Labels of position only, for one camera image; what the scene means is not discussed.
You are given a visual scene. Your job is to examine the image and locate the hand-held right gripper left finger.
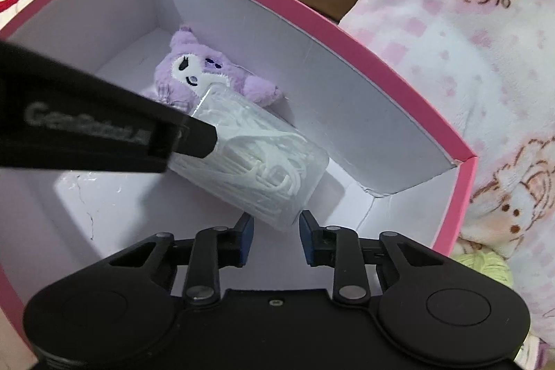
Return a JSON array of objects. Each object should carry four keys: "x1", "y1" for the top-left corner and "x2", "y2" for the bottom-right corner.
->
[{"x1": 108, "y1": 214, "x2": 254, "y2": 306}]

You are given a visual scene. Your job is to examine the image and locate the pink checked pillow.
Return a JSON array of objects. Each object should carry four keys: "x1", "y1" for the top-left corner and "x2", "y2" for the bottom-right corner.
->
[{"x1": 338, "y1": 0, "x2": 555, "y2": 279}]

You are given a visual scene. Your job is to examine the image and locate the clear bag white string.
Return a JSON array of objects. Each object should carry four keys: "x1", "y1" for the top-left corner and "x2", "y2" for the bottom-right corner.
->
[{"x1": 167, "y1": 86, "x2": 330, "y2": 232}]

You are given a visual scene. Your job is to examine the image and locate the pink cardboard box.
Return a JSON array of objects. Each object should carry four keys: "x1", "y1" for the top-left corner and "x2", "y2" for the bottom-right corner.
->
[{"x1": 0, "y1": 0, "x2": 478, "y2": 353}]

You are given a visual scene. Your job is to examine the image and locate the purple plush toy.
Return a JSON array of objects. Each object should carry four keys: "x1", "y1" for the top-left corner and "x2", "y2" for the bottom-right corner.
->
[{"x1": 143, "y1": 24, "x2": 284, "y2": 115}]

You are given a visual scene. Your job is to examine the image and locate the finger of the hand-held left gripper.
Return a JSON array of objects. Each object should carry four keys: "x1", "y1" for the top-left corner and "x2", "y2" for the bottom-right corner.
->
[{"x1": 173, "y1": 116, "x2": 218, "y2": 160}]

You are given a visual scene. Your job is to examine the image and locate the green yarn ball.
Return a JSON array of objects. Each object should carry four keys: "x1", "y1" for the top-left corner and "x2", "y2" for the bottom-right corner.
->
[{"x1": 453, "y1": 246, "x2": 514, "y2": 297}]

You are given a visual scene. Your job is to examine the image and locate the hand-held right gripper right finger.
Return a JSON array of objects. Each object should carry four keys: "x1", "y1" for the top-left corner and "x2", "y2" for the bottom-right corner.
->
[{"x1": 299, "y1": 210, "x2": 447, "y2": 306}]

